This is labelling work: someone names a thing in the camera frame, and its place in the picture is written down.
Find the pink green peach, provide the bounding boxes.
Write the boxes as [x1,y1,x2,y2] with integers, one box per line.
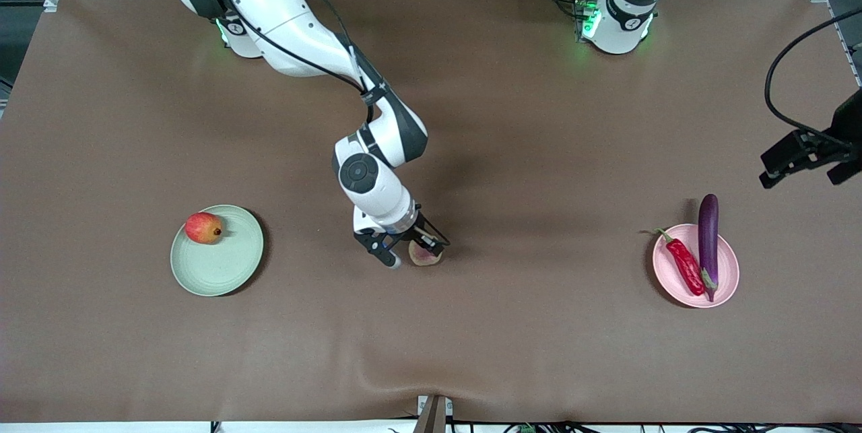
[409,241,444,267]

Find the long purple eggplant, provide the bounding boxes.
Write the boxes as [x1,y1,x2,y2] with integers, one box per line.
[698,193,720,303]

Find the red chili pepper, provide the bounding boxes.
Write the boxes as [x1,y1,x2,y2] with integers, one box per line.
[646,228,706,297]

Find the red apple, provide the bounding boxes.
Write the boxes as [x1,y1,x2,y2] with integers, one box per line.
[185,212,224,245]

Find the brown table cloth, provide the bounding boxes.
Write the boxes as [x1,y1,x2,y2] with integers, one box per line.
[0,0,862,424]

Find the pale green plate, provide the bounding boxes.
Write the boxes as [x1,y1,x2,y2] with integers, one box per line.
[170,204,265,298]

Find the pale pink plate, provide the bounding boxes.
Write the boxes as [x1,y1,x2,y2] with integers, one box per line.
[652,223,740,309]

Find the metal table edge bracket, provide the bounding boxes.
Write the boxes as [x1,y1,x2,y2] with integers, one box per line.
[416,395,454,433]

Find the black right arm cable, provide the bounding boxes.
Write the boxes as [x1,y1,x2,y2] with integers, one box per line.
[219,0,378,96]

